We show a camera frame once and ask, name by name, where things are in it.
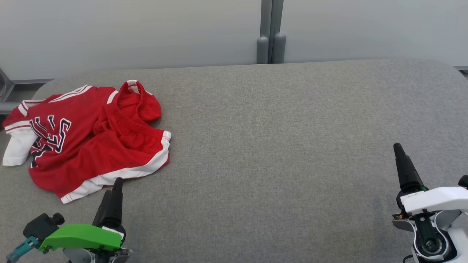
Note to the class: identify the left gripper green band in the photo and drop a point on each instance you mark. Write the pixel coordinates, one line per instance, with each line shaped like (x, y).
(84, 237)

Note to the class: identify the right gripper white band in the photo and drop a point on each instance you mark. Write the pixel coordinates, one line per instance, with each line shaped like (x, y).
(435, 201)

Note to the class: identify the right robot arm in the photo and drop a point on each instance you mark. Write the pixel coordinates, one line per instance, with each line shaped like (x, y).
(460, 241)

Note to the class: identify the red Bulls jersey shirt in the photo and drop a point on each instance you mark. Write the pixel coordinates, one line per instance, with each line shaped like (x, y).
(69, 109)

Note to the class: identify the grey partition post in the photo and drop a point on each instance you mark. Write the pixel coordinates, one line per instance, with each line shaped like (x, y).
(271, 36)

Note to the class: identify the red shorts with white stripe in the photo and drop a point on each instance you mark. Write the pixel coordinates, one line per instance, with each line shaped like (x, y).
(135, 146)

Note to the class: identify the grey metal frame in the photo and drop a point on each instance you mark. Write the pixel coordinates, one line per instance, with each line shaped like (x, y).
(5, 91)

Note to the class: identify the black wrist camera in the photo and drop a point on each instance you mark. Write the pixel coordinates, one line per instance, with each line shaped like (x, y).
(40, 226)
(464, 181)

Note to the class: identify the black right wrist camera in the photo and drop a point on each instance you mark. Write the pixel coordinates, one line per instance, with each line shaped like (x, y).
(464, 181)

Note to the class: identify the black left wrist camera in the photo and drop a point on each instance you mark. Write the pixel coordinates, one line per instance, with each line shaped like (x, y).
(40, 226)

